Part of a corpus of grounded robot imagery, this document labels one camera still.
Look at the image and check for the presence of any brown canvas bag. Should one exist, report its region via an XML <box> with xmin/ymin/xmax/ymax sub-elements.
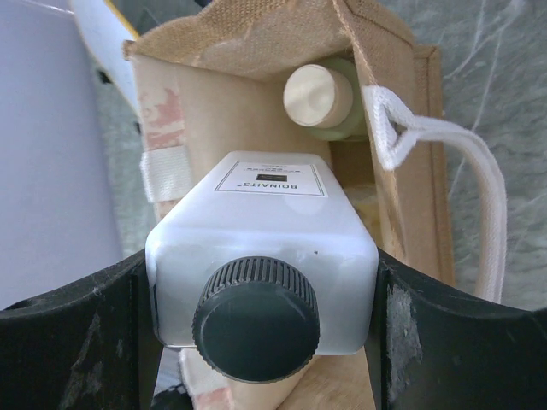
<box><xmin>124</xmin><ymin>1</ymin><xmax>507</xmax><ymax>409</ymax></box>

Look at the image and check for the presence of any beige cap bottle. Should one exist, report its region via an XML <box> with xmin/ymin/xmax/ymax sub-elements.
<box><xmin>283</xmin><ymin>57</ymin><xmax>368</xmax><ymax>141</ymax></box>

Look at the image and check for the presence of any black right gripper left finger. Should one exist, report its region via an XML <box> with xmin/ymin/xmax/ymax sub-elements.
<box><xmin>1</xmin><ymin>251</ymin><xmax>162</xmax><ymax>409</ymax></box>

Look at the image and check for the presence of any white bottle black cap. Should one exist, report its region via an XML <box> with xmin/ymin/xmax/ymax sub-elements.
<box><xmin>145</xmin><ymin>151</ymin><xmax>379</xmax><ymax>383</ymax></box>

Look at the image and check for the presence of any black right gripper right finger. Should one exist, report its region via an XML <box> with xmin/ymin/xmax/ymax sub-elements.
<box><xmin>364</xmin><ymin>251</ymin><xmax>546</xmax><ymax>409</ymax></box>

